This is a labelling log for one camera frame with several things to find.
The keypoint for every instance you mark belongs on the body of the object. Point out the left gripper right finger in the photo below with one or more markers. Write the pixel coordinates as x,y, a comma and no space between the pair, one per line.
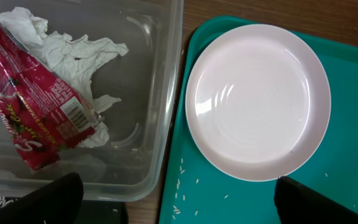
297,203

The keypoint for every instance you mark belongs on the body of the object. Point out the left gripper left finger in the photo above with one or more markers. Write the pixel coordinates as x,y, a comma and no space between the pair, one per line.
56,202

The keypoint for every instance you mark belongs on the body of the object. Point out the red snack wrapper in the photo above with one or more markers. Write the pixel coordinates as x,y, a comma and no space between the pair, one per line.
42,113

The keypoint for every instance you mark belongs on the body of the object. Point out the large white plate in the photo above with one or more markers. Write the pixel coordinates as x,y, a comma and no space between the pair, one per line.
258,102

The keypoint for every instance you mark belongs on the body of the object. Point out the white napkin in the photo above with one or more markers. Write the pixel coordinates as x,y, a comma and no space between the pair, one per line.
74,61

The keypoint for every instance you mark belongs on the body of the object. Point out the black plastic tray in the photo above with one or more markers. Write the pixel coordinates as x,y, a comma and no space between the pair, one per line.
102,212

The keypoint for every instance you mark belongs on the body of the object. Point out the clear plastic bin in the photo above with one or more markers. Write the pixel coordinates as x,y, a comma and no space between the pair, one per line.
127,167

